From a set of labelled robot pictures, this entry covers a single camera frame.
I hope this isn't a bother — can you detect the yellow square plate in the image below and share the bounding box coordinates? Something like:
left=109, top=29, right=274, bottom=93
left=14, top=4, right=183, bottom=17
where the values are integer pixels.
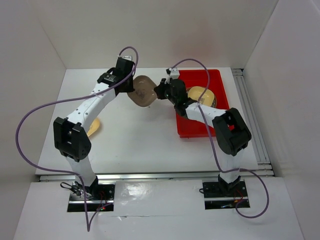
left=87, top=118, right=101, bottom=137
left=186, top=86, right=217, bottom=108

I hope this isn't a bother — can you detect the brown square panda plate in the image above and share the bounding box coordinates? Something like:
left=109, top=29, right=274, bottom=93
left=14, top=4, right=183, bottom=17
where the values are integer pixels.
left=127, top=75, right=157, bottom=108

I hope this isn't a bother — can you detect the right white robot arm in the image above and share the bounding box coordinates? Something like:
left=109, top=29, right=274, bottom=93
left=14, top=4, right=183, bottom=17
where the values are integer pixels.
left=154, top=77, right=252, bottom=196

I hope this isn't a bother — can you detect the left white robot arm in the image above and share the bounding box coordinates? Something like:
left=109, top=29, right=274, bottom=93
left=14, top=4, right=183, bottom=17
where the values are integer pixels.
left=53, top=57, right=135, bottom=200

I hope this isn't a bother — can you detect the red plastic bin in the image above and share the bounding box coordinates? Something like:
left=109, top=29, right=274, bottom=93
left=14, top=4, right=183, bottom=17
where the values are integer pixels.
left=176, top=69, right=230, bottom=138

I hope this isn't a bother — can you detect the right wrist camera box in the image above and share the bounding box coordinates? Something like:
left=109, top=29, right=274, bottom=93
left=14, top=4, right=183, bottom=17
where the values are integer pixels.
left=165, top=67, right=180, bottom=79

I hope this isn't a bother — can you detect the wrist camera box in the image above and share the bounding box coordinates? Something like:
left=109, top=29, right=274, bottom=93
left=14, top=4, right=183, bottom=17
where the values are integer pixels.
left=165, top=67, right=180, bottom=79
left=121, top=55, right=133, bottom=61

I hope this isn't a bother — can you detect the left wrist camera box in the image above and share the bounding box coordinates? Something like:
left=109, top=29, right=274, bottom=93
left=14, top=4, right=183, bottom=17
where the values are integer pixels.
left=121, top=55, right=133, bottom=61

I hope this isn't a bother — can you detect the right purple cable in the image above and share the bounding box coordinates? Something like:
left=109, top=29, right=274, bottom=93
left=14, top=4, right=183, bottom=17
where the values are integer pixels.
left=169, top=58, right=270, bottom=220

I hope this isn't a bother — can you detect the aluminium rail front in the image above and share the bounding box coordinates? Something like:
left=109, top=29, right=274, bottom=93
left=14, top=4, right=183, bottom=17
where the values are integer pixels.
left=38, top=170, right=223, bottom=181

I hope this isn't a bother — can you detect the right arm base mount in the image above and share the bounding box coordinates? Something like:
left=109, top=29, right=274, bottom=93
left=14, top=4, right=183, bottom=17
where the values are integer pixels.
left=199, top=180, right=250, bottom=210

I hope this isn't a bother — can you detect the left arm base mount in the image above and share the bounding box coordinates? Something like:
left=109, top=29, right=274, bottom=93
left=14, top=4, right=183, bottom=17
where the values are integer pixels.
left=60, top=182, right=115, bottom=213

